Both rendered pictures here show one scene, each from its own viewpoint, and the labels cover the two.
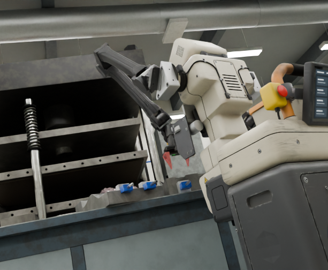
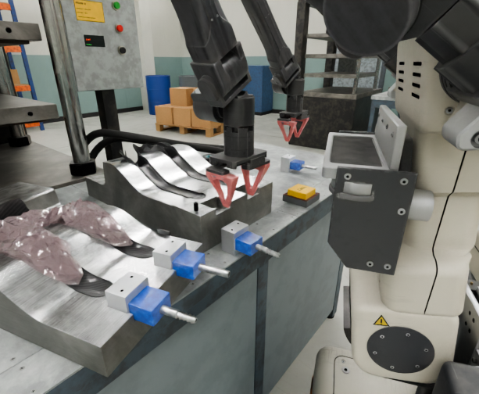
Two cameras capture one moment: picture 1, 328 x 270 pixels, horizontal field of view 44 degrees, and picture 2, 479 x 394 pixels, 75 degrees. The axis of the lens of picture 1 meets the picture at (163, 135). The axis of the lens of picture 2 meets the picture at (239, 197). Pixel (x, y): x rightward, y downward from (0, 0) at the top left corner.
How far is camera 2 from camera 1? 1.53 m
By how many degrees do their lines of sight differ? 55
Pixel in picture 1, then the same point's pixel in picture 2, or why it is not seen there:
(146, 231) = (162, 342)
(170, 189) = (205, 237)
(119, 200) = (131, 342)
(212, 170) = (416, 317)
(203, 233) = (240, 299)
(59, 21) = not seen: outside the picture
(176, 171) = (93, 77)
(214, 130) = (449, 225)
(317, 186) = not seen: outside the picture
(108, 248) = not seen: outside the picture
